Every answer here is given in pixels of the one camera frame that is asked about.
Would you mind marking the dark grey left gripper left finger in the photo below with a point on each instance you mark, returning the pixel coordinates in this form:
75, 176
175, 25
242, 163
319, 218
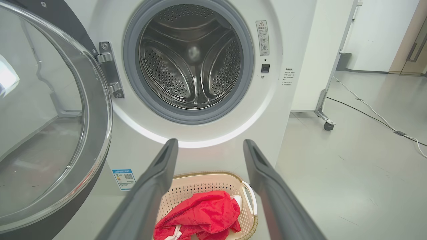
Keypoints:
146, 200

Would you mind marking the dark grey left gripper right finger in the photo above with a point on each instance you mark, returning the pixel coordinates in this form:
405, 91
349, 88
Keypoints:
280, 206

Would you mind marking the red and white garment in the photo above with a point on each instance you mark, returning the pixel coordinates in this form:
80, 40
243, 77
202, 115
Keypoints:
203, 213

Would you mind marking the black round glass washer door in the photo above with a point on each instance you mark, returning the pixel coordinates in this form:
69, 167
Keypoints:
96, 150

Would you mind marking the cream perforated laundry basket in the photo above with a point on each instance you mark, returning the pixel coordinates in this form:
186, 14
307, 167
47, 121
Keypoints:
206, 185

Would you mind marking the white front-load washing machine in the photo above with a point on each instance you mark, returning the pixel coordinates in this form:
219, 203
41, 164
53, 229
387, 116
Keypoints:
267, 110

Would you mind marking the metal door hinge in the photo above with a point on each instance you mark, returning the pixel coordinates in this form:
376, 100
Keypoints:
110, 70

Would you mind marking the wooden room door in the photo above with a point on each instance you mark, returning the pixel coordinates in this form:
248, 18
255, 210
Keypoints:
408, 43

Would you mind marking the blue energy label sticker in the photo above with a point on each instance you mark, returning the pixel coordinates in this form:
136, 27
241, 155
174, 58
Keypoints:
124, 180

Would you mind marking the metal cart leg with caster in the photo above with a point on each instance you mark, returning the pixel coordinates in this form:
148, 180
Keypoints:
317, 60

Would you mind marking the grey warning sticker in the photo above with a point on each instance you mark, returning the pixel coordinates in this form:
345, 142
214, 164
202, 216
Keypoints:
262, 38

